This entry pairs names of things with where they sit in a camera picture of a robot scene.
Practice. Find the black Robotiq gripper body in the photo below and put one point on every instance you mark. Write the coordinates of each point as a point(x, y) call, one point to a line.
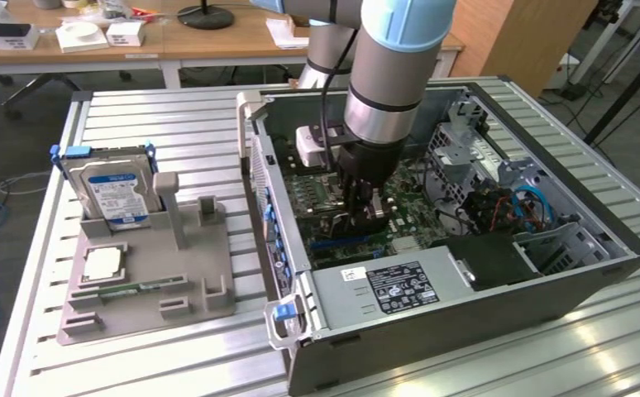
point(370, 161)

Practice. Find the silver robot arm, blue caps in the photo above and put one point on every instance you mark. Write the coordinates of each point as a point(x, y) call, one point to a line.
point(392, 62)

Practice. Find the CPU socket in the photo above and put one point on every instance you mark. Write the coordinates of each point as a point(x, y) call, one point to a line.
point(334, 192)

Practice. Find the green Dell motherboard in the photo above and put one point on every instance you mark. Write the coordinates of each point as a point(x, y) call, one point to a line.
point(403, 225)

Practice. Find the silver chipset heatsink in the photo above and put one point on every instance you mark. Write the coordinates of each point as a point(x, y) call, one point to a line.
point(407, 245)

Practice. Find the blue expansion slot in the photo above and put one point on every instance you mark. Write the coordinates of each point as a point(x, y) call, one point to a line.
point(331, 245)

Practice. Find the perforated metal disk bay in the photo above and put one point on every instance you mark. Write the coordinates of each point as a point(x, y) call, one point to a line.
point(452, 165)

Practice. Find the blue card retainer clips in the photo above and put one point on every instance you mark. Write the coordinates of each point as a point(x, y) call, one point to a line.
point(268, 215)

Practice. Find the black plastic shroud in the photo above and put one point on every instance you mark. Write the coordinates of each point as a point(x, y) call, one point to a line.
point(491, 264)

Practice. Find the grey power supply unit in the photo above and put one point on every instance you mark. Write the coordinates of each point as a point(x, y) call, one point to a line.
point(347, 306)

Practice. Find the blue case latch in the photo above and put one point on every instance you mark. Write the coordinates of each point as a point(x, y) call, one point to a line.
point(282, 313)

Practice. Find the stack of papers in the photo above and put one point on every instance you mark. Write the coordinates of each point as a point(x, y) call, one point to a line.
point(287, 39)

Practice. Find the grey parts rack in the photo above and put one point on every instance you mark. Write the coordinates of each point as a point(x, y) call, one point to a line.
point(187, 273)

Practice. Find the black open PC case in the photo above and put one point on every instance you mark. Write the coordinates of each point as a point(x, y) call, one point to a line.
point(463, 339)

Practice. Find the wooden cabinet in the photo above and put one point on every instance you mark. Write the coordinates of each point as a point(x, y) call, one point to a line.
point(519, 41)

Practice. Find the wooden desk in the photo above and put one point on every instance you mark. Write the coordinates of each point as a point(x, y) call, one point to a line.
point(215, 41)
point(34, 58)

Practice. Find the black power adapter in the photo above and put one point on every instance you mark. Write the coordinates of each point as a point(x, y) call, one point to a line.
point(574, 93)

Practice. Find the hard disk with blue caddy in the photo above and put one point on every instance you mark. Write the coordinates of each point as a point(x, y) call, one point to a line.
point(116, 194)

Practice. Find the black round lamp base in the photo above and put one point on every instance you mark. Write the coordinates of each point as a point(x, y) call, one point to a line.
point(207, 18)

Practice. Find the silver CPU chip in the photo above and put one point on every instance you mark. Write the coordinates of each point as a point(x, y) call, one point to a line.
point(102, 264)

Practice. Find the black slanted pole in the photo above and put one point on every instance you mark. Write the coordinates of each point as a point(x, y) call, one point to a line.
point(628, 93)

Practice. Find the small white box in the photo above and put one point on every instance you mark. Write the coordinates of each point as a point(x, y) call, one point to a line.
point(124, 35)

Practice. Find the black chair base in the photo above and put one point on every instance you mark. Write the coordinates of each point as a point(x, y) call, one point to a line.
point(19, 96)

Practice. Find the grey cup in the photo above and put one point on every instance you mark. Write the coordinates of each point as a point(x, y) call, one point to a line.
point(48, 4)

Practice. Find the white box with black top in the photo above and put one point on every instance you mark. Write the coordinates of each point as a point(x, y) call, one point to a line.
point(14, 41)

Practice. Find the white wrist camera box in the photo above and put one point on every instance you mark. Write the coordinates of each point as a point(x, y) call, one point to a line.
point(311, 149)

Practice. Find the grey metal disk bracket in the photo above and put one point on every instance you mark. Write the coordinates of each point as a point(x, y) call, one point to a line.
point(568, 248)

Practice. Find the white table frame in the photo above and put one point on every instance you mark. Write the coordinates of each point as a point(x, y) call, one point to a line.
point(592, 54)

